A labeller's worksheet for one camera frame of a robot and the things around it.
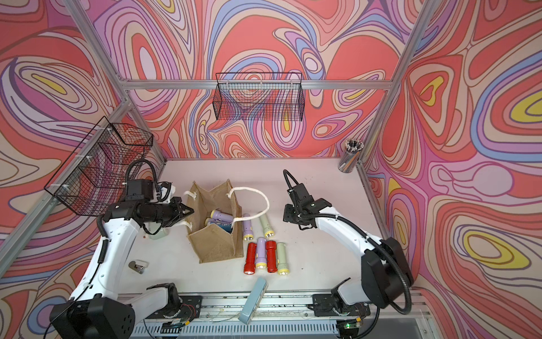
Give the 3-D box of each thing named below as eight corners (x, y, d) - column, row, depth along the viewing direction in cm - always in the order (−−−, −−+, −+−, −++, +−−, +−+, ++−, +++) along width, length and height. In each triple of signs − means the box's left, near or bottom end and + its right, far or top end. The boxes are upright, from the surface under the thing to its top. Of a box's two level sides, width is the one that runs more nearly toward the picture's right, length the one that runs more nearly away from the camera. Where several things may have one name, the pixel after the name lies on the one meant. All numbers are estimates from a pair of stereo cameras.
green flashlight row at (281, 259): (277, 275, 82) (277, 272, 80) (276, 245, 89) (276, 242, 87) (288, 275, 82) (289, 272, 79) (287, 245, 89) (287, 242, 87)
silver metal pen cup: (339, 175, 117) (348, 150, 102) (336, 164, 122) (344, 138, 108) (354, 175, 117) (365, 150, 102) (350, 164, 122) (360, 138, 108)
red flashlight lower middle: (266, 272, 82) (265, 270, 80) (266, 243, 90) (266, 240, 88) (277, 272, 82) (277, 270, 80) (276, 243, 90) (276, 240, 88)
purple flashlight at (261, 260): (255, 268, 83) (255, 266, 81) (257, 238, 91) (257, 236, 89) (267, 268, 83) (266, 266, 81) (267, 238, 91) (267, 236, 89)
